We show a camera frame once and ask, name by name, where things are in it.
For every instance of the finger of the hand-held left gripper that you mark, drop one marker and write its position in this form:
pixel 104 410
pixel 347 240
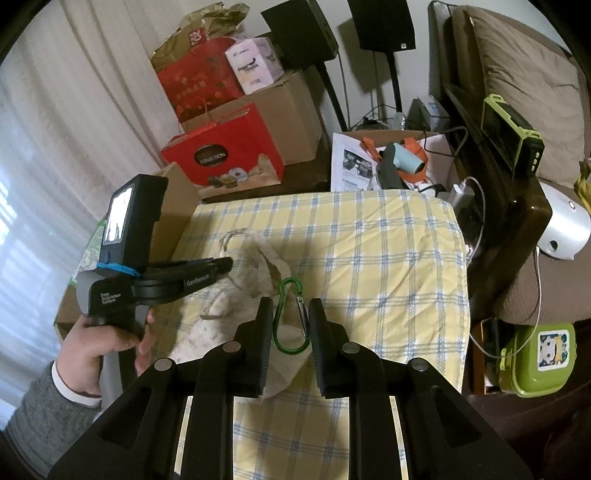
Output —
pixel 184 279

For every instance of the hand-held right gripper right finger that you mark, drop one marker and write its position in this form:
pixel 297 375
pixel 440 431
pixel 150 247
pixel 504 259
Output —
pixel 321 350

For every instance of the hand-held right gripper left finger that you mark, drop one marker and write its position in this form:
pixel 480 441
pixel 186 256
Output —
pixel 263 350

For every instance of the green carabiner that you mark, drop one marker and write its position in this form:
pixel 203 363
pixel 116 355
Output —
pixel 278 318

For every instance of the beige cloth bag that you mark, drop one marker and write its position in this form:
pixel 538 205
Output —
pixel 217 314

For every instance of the person's left forearm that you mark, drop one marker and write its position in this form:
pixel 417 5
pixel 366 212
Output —
pixel 41 424

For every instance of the person's left hand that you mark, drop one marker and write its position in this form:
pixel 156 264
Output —
pixel 81 355

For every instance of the yellow plaid blanket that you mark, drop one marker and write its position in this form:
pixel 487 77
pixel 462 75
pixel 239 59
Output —
pixel 369 258

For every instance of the red gold-print box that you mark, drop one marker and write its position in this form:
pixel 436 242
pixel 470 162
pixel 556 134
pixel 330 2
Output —
pixel 198 83

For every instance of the cream drape curtain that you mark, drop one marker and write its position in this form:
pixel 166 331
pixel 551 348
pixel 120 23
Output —
pixel 92 69

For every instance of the large brown cardboard box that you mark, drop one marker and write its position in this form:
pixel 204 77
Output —
pixel 286 120

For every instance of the printed paper sheet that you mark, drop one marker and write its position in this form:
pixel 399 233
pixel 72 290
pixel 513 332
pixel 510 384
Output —
pixel 351 161

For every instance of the green lunch box with sticker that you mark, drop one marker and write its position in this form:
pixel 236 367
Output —
pixel 521 369

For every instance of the light blue hair dryer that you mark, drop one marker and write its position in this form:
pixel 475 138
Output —
pixel 406 161

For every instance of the brown leather sofa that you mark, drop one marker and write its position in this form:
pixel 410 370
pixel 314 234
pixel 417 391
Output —
pixel 521 286

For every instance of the white charger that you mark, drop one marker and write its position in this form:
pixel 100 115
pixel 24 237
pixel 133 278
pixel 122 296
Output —
pixel 464 194

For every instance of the white printed carton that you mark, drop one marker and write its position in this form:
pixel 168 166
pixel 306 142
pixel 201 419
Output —
pixel 254 64

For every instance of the crumpled gold bag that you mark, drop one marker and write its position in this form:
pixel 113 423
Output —
pixel 203 23

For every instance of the black speaker stand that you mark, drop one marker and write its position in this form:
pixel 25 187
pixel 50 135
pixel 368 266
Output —
pixel 392 83
pixel 330 92

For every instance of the grey white box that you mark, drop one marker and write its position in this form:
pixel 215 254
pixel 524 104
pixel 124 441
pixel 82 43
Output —
pixel 429 115

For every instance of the black speaker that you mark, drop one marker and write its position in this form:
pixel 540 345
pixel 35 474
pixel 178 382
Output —
pixel 381 23
pixel 300 32

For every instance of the silver domed appliance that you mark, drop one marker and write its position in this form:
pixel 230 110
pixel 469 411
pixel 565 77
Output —
pixel 565 221

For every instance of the beige pillow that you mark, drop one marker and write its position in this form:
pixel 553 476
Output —
pixel 521 69

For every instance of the dark box with green frame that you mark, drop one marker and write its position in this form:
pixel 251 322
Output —
pixel 503 131

